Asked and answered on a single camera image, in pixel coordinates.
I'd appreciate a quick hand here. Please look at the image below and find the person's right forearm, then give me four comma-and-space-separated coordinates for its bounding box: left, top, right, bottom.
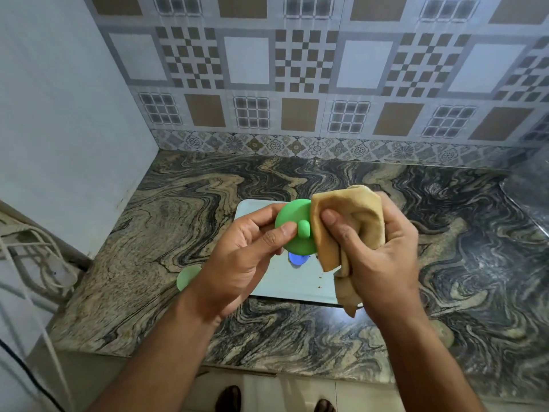
372, 306, 488, 412

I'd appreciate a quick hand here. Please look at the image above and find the person's left forearm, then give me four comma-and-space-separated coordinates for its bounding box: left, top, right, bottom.
88, 289, 224, 412

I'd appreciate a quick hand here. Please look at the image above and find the person's left foot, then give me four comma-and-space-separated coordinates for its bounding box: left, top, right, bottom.
215, 385, 242, 412

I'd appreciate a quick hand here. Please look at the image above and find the person's right hand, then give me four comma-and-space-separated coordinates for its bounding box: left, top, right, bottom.
321, 192, 424, 325

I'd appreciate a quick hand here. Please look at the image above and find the shiny steel appliance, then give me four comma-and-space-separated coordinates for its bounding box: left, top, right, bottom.
499, 143, 549, 237

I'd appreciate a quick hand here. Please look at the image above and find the pale blue rectangular tray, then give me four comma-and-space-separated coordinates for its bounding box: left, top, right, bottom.
234, 199, 345, 306

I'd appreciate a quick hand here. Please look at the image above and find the tan cleaning cloth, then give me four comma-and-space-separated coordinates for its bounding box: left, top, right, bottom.
310, 185, 386, 318

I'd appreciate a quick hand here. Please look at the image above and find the black cable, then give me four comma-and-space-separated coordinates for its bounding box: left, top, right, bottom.
0, 339, 66, 412

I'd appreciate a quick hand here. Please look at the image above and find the small light green lid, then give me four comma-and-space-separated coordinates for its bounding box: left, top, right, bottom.
176, 264, 202, 292

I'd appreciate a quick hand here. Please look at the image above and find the green lid with knob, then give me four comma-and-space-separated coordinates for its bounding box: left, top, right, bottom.
274, 199, 318, 257

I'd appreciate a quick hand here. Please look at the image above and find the person's left hand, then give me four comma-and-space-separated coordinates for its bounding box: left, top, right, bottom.
187, 203, 299, 324

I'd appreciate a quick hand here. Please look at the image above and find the white cable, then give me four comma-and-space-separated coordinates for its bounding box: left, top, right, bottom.
0, 224, 83, 412

